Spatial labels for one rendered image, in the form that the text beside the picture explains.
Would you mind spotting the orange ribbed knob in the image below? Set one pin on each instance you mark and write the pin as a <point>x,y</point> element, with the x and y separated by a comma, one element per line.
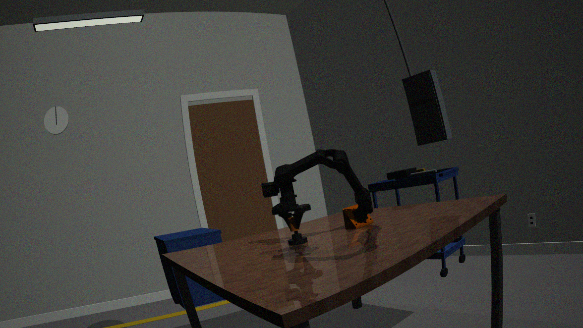
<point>292,224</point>

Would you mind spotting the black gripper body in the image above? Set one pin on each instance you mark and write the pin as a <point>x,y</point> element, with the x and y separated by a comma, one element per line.
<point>294,207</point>

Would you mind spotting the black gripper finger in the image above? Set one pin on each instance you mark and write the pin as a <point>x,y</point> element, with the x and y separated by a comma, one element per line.
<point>285,217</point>
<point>298,218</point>

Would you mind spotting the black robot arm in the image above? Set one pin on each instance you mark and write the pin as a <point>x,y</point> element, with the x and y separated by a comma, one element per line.
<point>284,176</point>

